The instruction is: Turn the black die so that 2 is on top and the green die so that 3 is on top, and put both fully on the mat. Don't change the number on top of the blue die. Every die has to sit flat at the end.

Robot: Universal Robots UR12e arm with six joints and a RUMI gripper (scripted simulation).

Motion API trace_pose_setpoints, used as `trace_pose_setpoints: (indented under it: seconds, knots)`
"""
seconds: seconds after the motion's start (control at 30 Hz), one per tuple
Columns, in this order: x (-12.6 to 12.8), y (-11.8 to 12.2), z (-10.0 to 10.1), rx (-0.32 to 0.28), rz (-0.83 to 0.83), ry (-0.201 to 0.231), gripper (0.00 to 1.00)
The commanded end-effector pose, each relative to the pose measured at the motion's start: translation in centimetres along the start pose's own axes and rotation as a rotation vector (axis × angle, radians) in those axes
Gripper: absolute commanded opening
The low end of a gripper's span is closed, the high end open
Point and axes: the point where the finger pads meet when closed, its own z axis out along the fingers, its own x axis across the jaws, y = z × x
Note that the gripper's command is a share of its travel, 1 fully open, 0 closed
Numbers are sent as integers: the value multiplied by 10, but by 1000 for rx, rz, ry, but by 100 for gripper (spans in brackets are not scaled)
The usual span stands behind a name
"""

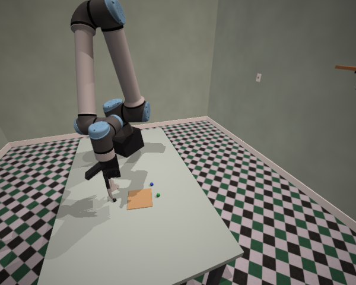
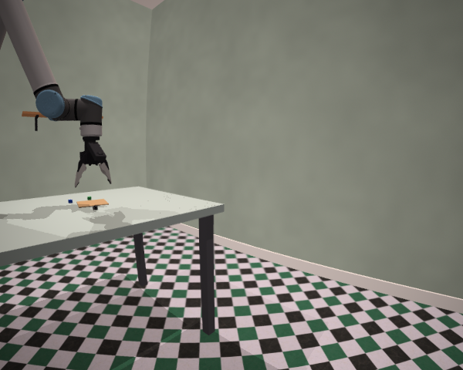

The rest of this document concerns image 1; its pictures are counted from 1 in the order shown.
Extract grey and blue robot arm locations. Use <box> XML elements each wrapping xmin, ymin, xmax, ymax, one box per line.
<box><xmin>71</xmin><ymin>0</ymin><xmax>150</xmax><ymax>181</ymax></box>

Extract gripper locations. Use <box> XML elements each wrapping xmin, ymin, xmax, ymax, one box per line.
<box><xmin>100</xmin><ymin>154</ymin><xmax>121</xmax><ymax>199</ymax></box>

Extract orange flat mat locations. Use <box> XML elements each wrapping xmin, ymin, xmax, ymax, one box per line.
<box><xmin>127</xmin><ymin>188</ymin><xmax>152</xmax><ymax>210</ymax></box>

